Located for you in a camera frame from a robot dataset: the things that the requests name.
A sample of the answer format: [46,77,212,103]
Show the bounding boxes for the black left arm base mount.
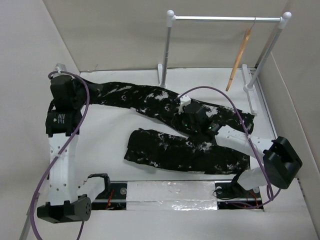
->
[92,181,128,211]

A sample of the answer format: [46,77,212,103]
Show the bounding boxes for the black white patterned trousers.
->
[81,81,250,175]

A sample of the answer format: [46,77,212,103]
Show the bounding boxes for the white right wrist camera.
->
[178,94,191,115]

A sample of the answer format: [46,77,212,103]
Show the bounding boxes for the silver foil tape strip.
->
[126,180,218,211]

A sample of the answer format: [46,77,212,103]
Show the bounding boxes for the wooden clothes hanger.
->
[225,20,256,92]

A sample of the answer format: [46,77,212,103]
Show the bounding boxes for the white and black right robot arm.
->
[178,102,303,197]

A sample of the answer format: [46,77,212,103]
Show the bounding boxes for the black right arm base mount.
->
[212,181,262,210]

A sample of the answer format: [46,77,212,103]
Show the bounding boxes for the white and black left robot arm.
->
[36,74,112,224]

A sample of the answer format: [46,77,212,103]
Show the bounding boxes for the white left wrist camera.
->
[54,63,67,73]

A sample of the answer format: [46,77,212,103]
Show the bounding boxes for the white metal clothes rack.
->
[157,9,293,116]

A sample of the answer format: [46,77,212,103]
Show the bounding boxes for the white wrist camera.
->
[178,94,191,115]
[54,63,67,73]

